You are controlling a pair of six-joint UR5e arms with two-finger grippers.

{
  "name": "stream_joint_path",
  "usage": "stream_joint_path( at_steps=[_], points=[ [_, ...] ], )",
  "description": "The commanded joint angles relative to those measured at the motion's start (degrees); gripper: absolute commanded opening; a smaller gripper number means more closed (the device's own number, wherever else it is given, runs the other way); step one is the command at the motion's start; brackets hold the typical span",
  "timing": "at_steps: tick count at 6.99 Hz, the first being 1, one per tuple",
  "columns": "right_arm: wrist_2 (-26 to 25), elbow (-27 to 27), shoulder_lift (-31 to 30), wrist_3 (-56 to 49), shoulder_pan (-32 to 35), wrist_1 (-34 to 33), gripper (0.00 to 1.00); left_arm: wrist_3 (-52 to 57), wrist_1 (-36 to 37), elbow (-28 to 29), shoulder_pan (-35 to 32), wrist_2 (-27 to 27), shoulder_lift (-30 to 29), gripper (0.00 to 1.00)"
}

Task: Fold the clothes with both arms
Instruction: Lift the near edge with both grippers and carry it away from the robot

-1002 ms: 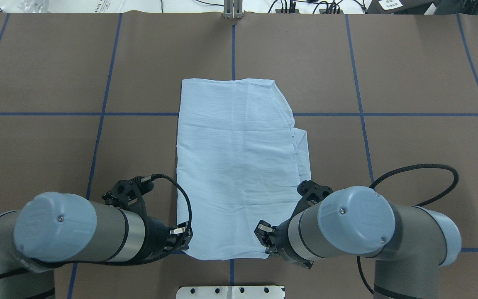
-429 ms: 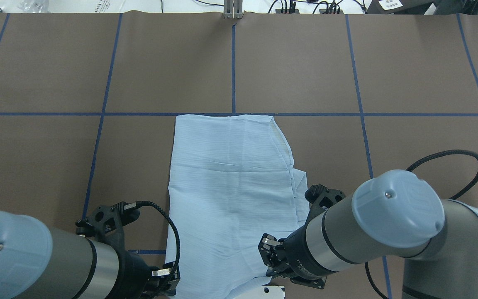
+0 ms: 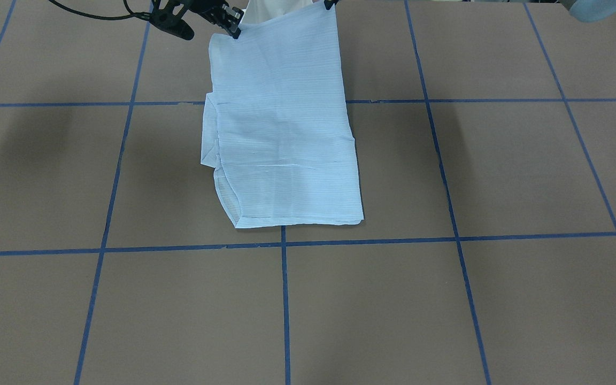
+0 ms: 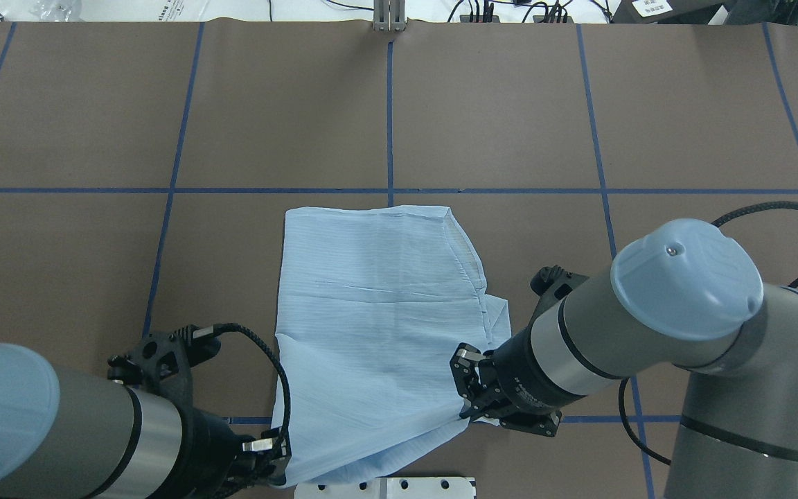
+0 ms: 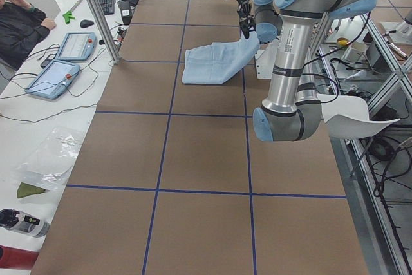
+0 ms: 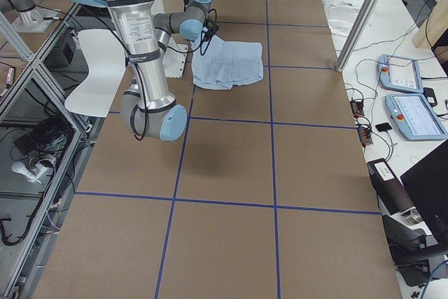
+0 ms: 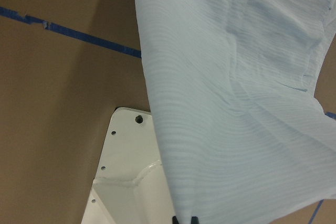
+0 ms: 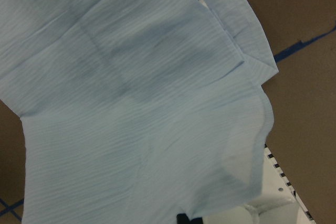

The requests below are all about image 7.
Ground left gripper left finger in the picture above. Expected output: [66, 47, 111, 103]
[172, 216, 179, 224]

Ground light blue button-up shirt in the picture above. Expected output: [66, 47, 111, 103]
[135, 0, 335, 223]

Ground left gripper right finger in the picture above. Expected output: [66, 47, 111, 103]
[191, 216, 199, 224]

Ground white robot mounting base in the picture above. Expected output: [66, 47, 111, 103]
[81, 107, 175, 223]

